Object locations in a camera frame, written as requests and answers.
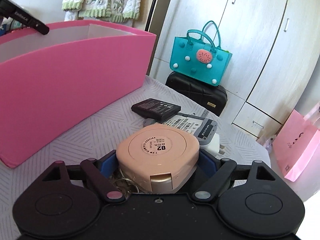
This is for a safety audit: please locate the pink storage box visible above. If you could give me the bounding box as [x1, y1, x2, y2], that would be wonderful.
[0, 19, 157, 169]

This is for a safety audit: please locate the white wardrobe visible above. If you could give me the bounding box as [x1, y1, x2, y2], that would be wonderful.
[150, 0, 320, 140]

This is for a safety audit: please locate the teal felt handbag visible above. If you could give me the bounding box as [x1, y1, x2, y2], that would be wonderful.
[169, 21, 232, 87]

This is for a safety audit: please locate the white charger plug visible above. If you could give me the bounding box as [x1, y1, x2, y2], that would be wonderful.
[199, 134, 227, 158]

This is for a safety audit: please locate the clear plastic bag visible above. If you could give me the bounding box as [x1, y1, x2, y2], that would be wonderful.
[259, 134, 277, 153]

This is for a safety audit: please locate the black rack pole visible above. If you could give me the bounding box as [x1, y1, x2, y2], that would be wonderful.
[144, 0, 177, 77]

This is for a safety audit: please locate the metal key ring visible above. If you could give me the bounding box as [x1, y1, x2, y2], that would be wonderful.
[109, 172, 138, 194]

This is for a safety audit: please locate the black flat battery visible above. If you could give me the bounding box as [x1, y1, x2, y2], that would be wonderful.
[131, 98, 182, 123]

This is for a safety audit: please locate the white portable wifi router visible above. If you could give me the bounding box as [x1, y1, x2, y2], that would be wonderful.
[143, 112, 219, 145]

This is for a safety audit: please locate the beige compact case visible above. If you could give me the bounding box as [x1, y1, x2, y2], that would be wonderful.
[116, 124, 200, 194]

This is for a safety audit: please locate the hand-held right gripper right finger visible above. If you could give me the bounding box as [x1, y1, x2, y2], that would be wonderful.
[192, 151, 276, 202]

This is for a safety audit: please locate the pink shopping bag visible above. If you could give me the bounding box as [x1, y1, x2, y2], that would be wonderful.
[272, 108, 320, 182]

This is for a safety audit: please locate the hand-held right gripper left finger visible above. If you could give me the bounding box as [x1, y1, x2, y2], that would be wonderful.
[42, 152, 125, 203]

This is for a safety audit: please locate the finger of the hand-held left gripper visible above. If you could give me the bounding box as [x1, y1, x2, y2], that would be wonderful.
[0, 0, 50, 35]

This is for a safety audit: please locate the black quilted case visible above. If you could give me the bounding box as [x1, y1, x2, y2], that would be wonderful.
[165, 71, 228, 117]

